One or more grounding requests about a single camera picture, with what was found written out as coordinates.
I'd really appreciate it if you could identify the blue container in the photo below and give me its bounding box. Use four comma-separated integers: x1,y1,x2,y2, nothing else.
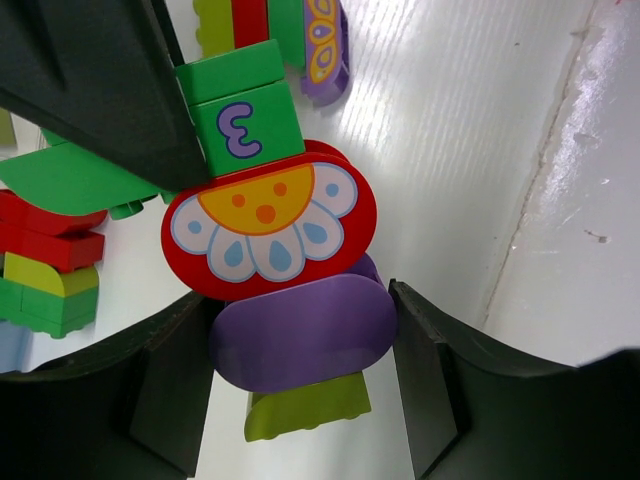
0,320,31,373

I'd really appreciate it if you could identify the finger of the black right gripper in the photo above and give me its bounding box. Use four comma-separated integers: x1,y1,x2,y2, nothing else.
1,1,209,191

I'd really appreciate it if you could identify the green red lego stack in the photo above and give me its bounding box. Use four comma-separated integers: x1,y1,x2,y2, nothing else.
1,189,107,339

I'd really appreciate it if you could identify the green number lego brick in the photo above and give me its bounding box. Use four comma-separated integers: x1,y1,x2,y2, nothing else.
176,40,305,177

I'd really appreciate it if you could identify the red flower lego brick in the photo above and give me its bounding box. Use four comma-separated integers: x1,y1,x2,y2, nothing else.
161,139,378,302

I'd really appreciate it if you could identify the purple rounded lego brick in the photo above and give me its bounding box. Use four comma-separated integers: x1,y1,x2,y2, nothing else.
209,255,398,394

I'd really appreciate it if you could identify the lime green lego stack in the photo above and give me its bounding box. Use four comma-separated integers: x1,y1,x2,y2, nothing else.
193,0,306,71

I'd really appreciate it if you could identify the lime lego brick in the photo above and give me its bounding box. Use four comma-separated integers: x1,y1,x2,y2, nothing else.
244,372,371,442

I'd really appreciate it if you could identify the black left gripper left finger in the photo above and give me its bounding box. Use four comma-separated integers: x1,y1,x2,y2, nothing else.
1,292,215,479

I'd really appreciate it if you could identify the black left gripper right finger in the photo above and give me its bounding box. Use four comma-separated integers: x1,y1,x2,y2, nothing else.
389,281,639,479

